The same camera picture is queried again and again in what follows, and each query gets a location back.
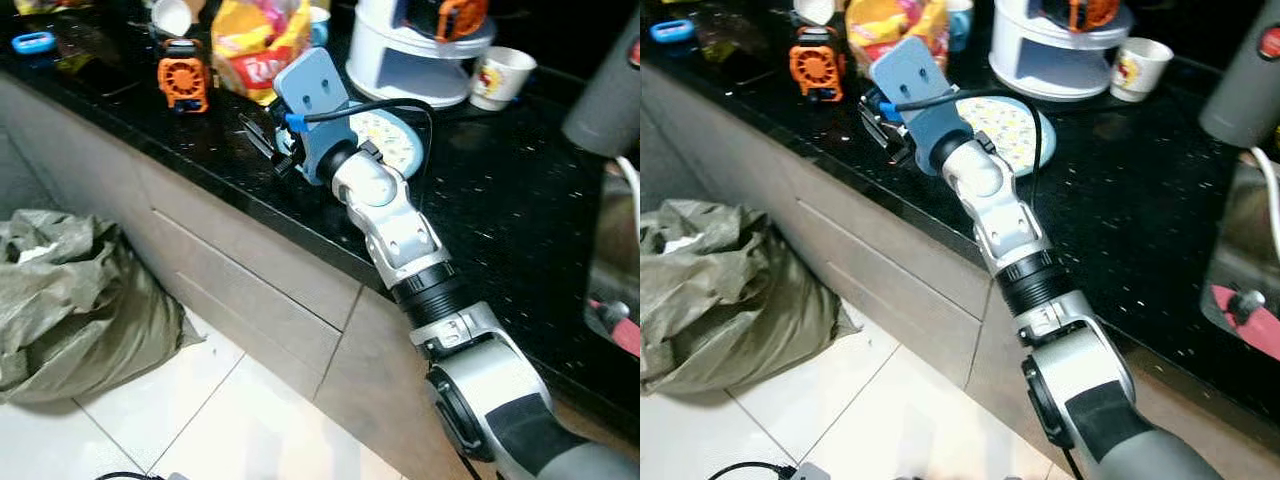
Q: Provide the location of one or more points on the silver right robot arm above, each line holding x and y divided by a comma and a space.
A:
1010, 225
400, 235

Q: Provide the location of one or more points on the orange black handheld fan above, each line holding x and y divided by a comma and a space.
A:
185, 78
815, 68

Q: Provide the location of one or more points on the yellow red snack bag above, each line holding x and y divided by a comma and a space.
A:
255, 45
895, 30

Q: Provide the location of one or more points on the shallow grey drawer front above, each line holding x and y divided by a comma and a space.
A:
900, 240
250, 250

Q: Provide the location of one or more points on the blue cup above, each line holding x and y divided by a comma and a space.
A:
319, 25
958, 25

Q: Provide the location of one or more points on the plain white cup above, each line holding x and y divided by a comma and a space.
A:
815, 10
172, 18

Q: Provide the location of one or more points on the white round two-tier rack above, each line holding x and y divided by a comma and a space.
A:
1050, 65
410, 75

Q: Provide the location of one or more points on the deep grey drawer front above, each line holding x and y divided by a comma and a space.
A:
900, 310
260, 320

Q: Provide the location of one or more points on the black smartphone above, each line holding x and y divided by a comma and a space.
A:
730, 45
95, 60

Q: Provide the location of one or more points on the orange black device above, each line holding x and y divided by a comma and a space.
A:
450, 18
1085, 12

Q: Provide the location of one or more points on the white printed paper cup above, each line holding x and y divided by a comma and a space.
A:
500, 78
1140, 68

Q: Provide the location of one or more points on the small blue oval object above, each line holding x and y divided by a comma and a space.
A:
672, 30
33, 42

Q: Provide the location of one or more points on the olive green woven sack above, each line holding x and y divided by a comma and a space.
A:
725, 300
80, 310

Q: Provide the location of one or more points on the grey flask with red logo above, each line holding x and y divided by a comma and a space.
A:
605, 100
1240, 95

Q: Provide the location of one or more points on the pink dish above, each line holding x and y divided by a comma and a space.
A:
1255, 315
625, 335

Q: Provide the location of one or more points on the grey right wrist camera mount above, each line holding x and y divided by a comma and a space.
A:
920, 90
315, 110

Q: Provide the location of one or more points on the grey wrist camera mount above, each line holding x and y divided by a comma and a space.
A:
315, 110
810, 472
920, 90
168, 476

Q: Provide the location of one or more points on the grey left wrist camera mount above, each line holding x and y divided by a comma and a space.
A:
810, 472
168, 476

